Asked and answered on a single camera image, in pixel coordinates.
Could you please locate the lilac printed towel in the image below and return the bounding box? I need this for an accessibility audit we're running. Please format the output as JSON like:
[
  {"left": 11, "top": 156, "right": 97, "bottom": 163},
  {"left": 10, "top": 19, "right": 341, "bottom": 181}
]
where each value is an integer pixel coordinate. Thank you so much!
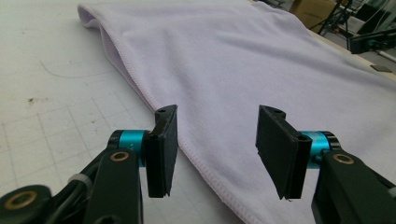
[{"left": 77, "top": 0, "right": 396, "bottom": 224}]

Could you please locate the black metal frame strut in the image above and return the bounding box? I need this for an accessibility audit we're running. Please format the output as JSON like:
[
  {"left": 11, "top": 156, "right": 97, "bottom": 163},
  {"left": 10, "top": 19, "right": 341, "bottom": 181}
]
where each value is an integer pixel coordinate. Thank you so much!
[{"left": 311, "top": 0, "right": 354, "bottom": 48}]

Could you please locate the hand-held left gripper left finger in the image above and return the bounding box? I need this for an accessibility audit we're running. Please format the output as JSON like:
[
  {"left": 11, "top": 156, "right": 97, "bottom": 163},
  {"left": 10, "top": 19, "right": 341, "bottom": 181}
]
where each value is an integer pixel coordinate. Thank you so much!
[{"left": 144, "top": 104, "right": 179, "bottom": 199}]

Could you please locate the white grid mat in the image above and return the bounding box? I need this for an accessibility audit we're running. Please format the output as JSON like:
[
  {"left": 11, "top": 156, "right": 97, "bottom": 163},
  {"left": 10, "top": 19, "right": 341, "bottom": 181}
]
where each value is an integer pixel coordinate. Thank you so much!
[{"left": 0, "top": 0, "right": 247, "bottom": 224}]

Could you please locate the brown cardboard box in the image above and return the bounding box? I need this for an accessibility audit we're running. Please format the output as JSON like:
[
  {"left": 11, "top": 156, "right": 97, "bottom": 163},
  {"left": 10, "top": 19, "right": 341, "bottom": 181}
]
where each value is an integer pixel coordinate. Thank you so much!
[{"left": 289, "top": 0, "right": 339, "bottom": 34}]

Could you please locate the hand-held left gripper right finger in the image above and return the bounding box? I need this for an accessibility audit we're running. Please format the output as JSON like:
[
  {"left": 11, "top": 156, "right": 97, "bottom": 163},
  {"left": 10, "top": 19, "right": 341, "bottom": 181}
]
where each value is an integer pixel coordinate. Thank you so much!
[{"left": 255, "top": 105, "right": 313, "bottom": 201}]

